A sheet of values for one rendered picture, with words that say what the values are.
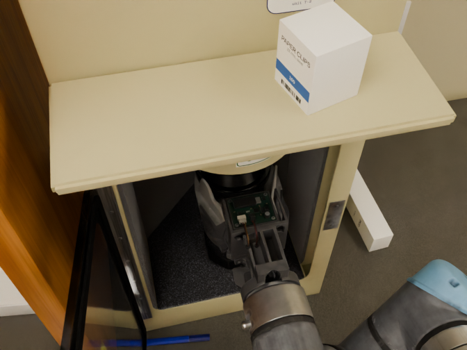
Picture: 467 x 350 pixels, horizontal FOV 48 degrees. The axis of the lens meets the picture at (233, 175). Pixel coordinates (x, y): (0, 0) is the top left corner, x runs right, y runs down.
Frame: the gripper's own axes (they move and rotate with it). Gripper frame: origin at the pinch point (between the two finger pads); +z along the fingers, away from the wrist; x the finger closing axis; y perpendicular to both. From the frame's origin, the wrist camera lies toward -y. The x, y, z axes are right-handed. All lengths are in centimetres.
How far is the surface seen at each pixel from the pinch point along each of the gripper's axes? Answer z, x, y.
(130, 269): -8.9, 16.5, -5.0
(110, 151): -17.8, 13.6, 29.3
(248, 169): -7.4, -0.1, 10.5
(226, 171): -7.1, 2.6, 10.5
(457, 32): 34, -57, -10
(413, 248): -4.2, -34.1, -27.7
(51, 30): -8.8, 16.6, 34.2
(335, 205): -8.9, -12.1, 1.0
